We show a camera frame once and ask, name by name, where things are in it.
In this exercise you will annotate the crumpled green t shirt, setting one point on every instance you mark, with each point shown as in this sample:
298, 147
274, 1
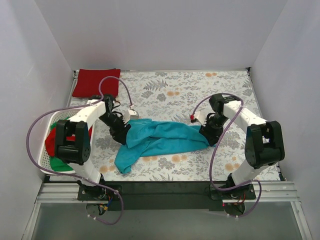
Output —
58, 165

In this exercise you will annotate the floral patterned table mat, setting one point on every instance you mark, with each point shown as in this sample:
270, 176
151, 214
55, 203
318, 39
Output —
172, 96

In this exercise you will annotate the aluminium frame rail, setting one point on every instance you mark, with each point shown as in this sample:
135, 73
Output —
168, 211

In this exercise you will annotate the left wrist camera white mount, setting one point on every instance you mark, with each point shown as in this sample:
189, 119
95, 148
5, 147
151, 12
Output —
130, 114

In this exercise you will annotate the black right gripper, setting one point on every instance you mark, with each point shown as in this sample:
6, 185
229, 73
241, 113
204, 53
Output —
208, 135

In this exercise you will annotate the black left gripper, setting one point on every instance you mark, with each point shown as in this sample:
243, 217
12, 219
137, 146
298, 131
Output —
121, 132

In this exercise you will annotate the teal t shirt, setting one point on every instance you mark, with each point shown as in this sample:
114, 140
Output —
148, 138

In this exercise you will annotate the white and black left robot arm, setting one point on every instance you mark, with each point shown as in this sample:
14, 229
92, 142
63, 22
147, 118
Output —
72, 143

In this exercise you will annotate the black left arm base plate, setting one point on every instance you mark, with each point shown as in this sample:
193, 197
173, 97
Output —
95, 193

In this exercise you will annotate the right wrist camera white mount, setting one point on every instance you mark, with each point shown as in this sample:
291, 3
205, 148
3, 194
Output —
200, 117

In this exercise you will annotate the crumpled red t shirt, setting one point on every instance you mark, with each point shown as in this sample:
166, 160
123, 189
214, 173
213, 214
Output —
50, 140

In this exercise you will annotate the folded red t shirt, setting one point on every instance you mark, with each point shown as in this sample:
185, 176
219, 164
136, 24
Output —
88, 82

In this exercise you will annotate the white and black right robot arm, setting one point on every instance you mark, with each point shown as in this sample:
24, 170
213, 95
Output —
264, 145

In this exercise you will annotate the white plastic laundry basket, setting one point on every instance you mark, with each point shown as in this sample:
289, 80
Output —
44, 159

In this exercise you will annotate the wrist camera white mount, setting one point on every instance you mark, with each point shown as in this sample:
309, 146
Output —
200, 117
130, 114

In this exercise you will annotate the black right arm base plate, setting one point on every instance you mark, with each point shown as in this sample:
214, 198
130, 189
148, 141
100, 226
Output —
245, 192

